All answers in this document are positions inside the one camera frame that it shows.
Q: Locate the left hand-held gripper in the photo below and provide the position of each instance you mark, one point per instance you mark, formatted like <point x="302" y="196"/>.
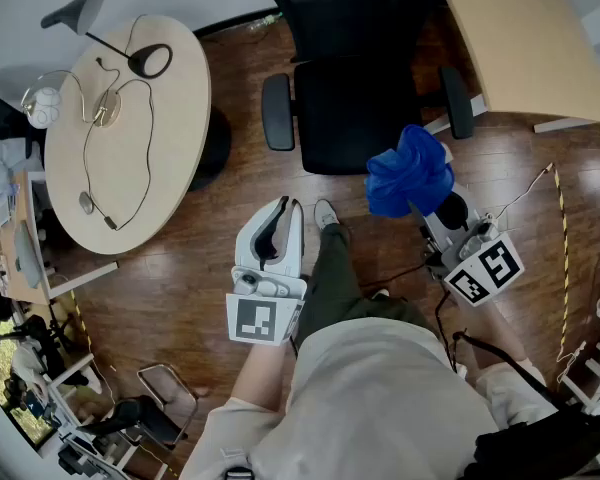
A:
<point x="267" y="300"/>

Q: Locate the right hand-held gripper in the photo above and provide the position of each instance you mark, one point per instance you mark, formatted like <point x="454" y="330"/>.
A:
<point x="485" y="263"/>

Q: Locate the blue cloth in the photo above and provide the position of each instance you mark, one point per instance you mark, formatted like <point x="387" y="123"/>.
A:
<point x="410" y="173"/>

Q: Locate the black padded chair armrest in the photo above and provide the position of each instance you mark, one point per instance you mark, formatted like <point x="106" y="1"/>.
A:
<point x="457" y="103"/>
<point x="278" y="113"/>

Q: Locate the person's left forearm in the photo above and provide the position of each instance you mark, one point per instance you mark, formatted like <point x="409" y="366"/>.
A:
<point x="262" y="373"/>

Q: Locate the black shoulder bag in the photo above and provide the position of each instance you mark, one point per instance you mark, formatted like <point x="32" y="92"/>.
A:
<point x="535" y="443"/>

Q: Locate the person's right forearm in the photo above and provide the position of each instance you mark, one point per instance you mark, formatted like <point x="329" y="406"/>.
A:
<point x="495" y="333"/>

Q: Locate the person's white left shoe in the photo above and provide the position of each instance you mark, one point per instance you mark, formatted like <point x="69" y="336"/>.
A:
<point x="325" y="214"/>

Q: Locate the person's white shoe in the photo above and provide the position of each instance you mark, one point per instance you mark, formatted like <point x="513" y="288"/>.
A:
<point x="325" y="214"/>
<point x="381" y="293"/>

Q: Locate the person's dark green trousers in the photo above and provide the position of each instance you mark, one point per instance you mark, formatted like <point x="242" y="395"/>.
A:
<point x="335" y="278"/>

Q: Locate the person's white right shoe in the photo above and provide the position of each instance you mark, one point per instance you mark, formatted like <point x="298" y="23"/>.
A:
<point x="381" y="293"/>

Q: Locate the round beige table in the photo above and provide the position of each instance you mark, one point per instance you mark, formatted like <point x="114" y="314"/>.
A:
<point x="170" y="128"/>

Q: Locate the yellow black floor tape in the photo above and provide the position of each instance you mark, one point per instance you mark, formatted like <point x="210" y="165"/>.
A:
<point x="564" y="248"/>

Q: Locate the black office chair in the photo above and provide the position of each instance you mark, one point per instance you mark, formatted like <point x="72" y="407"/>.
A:
<point x="350" y="68"/>

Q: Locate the person's cream shirt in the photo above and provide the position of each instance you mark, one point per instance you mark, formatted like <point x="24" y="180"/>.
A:
<point x="380" y="398"/>

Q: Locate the grey oval disc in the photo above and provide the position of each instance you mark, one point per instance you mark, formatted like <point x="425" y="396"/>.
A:
<point x="86" y="203"/>

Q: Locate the beige curved desk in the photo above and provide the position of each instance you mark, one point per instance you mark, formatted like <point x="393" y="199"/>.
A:
<point x="525" y="43"/>

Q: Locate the black desk lamp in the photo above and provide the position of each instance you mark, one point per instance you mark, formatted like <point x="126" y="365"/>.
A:
<point x="150" y="60"/>

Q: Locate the cluttered wooden desk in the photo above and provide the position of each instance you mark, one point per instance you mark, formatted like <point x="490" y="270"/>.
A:
<point x="22" y="248"/>

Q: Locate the gold lamp with white globe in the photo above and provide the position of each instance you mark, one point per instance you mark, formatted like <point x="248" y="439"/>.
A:
<point x="45" y="105"/>

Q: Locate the black metal frame chair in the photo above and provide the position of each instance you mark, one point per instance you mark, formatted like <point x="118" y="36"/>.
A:
<point x="165" y="408"/>

